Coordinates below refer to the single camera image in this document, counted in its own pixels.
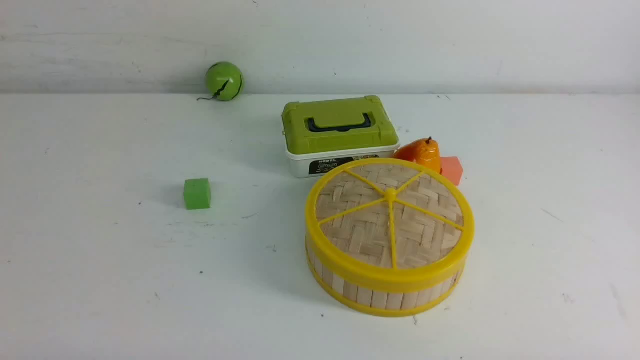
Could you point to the green lidded storage box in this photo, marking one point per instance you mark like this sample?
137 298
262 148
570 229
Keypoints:
323 135

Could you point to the green foam cube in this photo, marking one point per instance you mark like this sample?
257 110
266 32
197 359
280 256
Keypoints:
197 193

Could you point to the green striped toy ball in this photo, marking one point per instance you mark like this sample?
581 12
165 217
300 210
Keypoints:
225 82

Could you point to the yellow bamboo steamer basket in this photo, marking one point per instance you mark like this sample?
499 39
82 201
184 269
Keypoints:
380 303

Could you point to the orange foam cube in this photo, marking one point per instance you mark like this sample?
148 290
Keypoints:
452 169

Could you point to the orange toy pear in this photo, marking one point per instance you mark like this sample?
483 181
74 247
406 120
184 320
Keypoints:
424 152

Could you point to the yellow bamboo steamer lid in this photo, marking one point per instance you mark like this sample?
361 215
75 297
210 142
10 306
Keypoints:
388 225

